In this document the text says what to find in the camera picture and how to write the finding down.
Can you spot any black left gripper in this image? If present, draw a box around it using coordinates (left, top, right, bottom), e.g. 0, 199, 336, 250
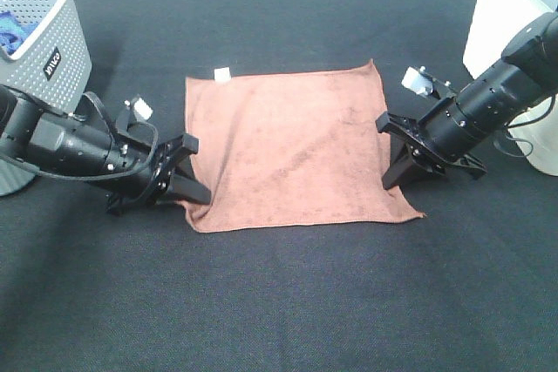
106, 132, 212, 215

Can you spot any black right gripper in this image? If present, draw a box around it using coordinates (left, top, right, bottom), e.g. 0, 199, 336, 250
376, 112, 487, 190

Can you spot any brown microfiber towel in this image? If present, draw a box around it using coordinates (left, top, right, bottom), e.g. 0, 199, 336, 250
185, 62, 419, 233

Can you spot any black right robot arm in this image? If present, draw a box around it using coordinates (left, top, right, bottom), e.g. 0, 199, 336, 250
376, 12, 557, 189

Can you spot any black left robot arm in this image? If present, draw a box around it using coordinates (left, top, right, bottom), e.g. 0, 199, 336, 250
1, 86, 212, 214

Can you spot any black table cloth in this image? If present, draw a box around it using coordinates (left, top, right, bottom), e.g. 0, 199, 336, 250
1, 0, 557, 371

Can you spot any grey perforated laundry basket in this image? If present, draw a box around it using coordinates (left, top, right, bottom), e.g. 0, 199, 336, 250
1, 0, 92, 196

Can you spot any white plastic bin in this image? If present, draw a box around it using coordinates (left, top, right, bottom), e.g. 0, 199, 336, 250
463, 0, 557, 176

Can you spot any blue towel in basket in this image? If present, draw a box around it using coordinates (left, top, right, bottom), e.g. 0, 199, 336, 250
1, 11, 37, 55

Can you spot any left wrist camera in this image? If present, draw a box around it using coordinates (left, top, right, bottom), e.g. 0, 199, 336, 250
124, 96, 153, 121

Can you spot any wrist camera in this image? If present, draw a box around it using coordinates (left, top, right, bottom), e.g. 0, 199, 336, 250
401, 66, 457, 100
124, 96, 153, 121

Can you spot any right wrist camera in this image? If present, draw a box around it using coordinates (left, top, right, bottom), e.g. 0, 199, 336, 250
401, 66, 457, 100

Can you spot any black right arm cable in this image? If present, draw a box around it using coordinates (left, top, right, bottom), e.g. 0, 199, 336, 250
492, 95, 557, 159

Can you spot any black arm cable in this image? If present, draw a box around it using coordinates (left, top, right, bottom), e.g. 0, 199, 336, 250
0, 91, 160, 180
492, 95, 557, 159

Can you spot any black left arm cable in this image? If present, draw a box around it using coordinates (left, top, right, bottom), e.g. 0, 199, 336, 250
0, 91, 160, 180

